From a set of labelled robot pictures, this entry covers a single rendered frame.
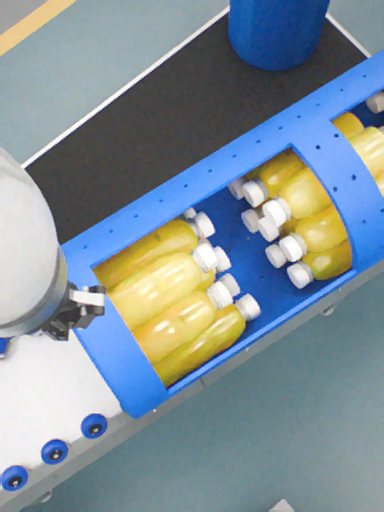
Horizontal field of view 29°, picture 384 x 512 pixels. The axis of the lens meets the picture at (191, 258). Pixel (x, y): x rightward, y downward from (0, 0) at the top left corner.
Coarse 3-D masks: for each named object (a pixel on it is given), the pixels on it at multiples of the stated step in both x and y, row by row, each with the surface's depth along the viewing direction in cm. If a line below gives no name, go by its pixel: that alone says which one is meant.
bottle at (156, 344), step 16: (208, 288) 113; (176, 304) 110; (192, 304) 110; (208, 304) 111; (160, 320) 110; (176, 320) 109; (192, 320) 110; (208, 320) 111; (144, 336) 109; (160, 336) 109; (176, 336) 110; (192, 336) 111; (144, 352) 109; (160, 352) 110
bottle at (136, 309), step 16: (176, 256) 108; (192, 256) 109; (144, 272) 107; (160, 272) 106; (176, 272) 106; (192, 272) 107; (112, 288) 107; (128, 288) 106; (144, 288) 106; (160, 288) 106; (176, 288) 106; (192, 288) 108; (128, 304) 105; (144, 304) 105; (160, 304) 106; (128, 320) 105; (144, 320) 107
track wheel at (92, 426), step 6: (96, 414) 123; (84, 420) 122; (90, 420) 122; (96, 420) 122; (102, 420) 122; (84, 426) 122; (90, 426) 122; (96, 426) 123; (102, 426) 123; (84, 432) 122; (90, 432) 123; (96, 432) 123; (102, 432) 124; (90, 438) 123
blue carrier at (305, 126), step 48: (336, 96) 112; (240, 144) 112; (288, 144) 108; (336, 144) 107; (192, 192) 107; (336, 192) 105; (96, 240) 107; (240, 240) 132; (240, 288) 129; (288, 288) 126; (336, 288) 115; (96, 336) 100; (144, 384) 104
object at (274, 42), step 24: (240, 0) 205; (264, 0) 196; (288, 0) 194; (312, 0) 197; (240, 24) 215; (264, 24) 207; (288, 24) 205; (312, 24) 210; (240, 48) 226; (264, 48) 218; (288, 48) 217; (312, 48) 226
